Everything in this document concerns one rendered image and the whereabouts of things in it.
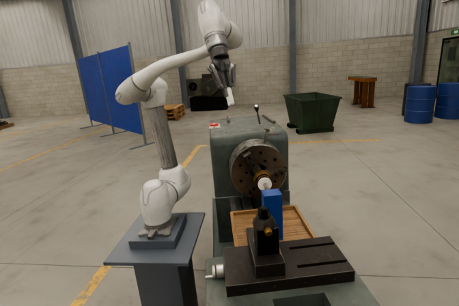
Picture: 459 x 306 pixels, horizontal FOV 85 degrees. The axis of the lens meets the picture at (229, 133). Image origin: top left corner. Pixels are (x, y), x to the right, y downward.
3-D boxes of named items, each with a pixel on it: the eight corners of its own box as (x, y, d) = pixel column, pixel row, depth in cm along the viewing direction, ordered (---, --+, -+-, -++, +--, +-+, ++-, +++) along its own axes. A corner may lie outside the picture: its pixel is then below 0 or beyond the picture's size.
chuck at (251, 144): (224, 186, 148) (235, 135, 140) (274, 194, 152) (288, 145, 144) (225, 193, 139) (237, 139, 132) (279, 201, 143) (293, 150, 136)
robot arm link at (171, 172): (158, 205, 153) (177, 189, 172) (180, 206, 146) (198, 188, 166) (124, 79, 137) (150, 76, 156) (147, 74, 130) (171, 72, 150)
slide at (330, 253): (223, 257, 98) (223, 247, 97) (329, 244, 101) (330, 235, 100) (227, 298, 81) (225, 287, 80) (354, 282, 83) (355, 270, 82)
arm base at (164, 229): (133, 242, 131) (132, 232, 129) (150, 217, 152) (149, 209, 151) (167, 242, 129) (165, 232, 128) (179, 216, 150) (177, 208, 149)
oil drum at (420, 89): (398, 119, 665) (401, 86, 642) (423, 118, 657) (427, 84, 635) (411, 124, 608) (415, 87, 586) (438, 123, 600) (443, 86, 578)
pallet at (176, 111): (165, 115, 1004) (164, 104, 993) (186, 114, 997) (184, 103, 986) (154, 121, 883) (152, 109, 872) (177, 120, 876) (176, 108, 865)
